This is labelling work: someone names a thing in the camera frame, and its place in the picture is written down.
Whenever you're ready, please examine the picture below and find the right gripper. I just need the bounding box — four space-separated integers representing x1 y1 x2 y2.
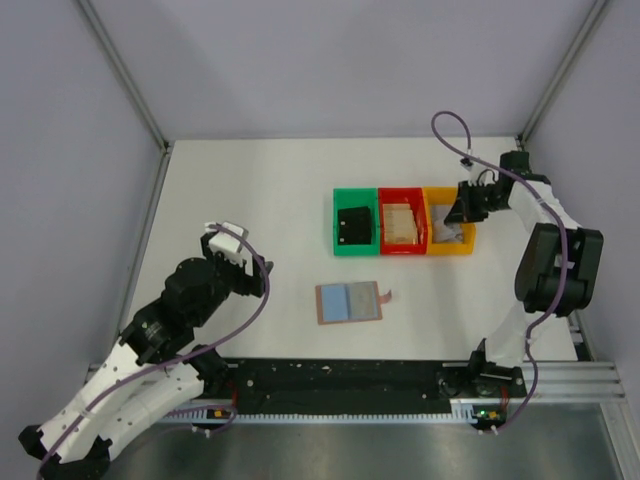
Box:
443 180 509 225

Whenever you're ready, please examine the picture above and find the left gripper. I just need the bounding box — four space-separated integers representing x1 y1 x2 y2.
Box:
193 233 273 327

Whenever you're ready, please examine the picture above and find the yellow plastic bin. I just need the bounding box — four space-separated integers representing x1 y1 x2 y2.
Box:
422 187 476 256

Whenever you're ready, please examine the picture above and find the red plastic bin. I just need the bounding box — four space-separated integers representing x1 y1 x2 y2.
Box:
378 187 429 256

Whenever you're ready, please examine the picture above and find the green plastic bin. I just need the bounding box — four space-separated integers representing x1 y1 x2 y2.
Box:
332 188 380 257

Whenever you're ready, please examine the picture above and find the brown leather card holder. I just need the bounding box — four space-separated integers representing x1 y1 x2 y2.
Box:
315 281 393 325

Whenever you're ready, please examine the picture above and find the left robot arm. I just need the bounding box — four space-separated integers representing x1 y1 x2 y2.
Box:
19 222 273 479

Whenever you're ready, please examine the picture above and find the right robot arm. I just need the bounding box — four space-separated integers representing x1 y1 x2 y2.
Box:
440 151 604 396

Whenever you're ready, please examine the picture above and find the silver cards stack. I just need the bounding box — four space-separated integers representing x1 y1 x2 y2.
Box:
430 205 464 244

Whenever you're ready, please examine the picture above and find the gold cards stack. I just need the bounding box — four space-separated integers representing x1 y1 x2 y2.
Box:
383 203 418 245

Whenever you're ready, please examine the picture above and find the black cards stack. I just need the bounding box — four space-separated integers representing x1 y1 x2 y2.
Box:
338 206 374 245

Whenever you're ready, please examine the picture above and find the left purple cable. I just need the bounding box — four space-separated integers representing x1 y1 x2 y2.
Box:
37 224 272 480

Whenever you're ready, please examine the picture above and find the purple cable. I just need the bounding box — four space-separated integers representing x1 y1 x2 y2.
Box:
37 224 272 480
431 110 571 436

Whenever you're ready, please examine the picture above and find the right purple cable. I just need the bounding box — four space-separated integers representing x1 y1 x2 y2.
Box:
431 110 571 436

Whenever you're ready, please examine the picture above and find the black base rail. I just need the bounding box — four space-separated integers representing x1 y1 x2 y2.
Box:
205 358 527 416

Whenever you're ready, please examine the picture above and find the grey cable duct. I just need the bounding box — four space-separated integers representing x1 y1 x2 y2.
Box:
159 404 478 425

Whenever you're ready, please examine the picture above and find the aluminium frame profile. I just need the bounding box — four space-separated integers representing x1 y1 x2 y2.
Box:
73 0 170 153

